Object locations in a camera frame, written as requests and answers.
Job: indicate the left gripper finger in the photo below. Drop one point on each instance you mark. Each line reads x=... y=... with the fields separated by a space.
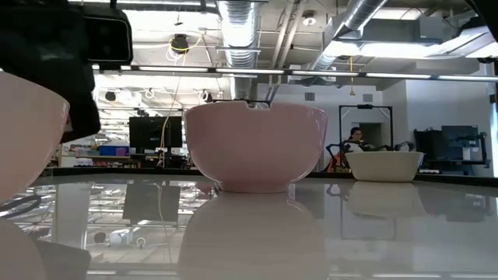
x=83 y=118

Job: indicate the peach pink bowl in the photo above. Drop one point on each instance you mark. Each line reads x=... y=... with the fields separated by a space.
x=27 y=128

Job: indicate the tan bowl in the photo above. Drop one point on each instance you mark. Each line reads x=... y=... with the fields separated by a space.
x=254 y=148

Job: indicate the blue storage bin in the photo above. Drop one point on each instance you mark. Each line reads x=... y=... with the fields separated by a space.
x=113 y=151

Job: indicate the black computer monitor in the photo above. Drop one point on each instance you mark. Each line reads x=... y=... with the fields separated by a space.
x=149 y=132

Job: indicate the white ceiling detector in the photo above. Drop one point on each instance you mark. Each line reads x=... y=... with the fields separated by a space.
x=309 y=18

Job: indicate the black overhead light bar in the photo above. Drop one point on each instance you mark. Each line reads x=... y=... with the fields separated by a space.
x=330 y=72

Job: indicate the person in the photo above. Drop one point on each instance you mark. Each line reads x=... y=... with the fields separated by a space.
x=355 y=136

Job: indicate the white ceramic bowl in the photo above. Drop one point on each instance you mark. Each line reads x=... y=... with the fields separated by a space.
x=383 y=166

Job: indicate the dark equipment rack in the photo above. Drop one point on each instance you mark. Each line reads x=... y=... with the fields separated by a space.
x=451 y=144

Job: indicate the black table frame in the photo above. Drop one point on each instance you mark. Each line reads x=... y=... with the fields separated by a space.
x=116 y=171

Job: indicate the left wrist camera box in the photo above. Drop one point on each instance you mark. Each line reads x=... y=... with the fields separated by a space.
x=109 y=37

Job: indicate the silver ribbed ventilation duct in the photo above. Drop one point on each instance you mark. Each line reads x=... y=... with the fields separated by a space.
x=238 y=35

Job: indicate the black metal rig frame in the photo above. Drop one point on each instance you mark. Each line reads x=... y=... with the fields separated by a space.
x=341 y=124

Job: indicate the silver slanted ventilation duct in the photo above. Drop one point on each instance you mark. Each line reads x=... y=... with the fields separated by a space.
x=350 y=23

